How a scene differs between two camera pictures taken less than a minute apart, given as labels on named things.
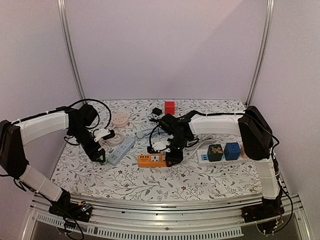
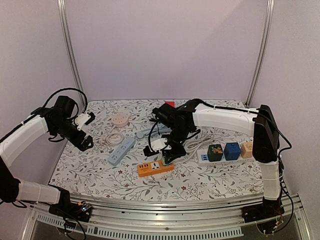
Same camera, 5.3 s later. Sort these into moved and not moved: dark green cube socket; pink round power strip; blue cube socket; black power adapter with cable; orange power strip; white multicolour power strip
Moved: black power adapter with cable; orange power strip
Not moved: pink round power strip; dark green cube socket; blue cube socket; white multicolour power strip
